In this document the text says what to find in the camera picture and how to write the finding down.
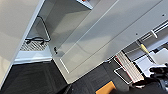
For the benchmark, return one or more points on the white wardrobe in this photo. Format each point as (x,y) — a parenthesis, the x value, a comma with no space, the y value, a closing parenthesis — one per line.
(10,26)

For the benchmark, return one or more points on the white wardrobe shelf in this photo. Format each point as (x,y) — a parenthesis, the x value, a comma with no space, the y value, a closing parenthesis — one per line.
(85,5)

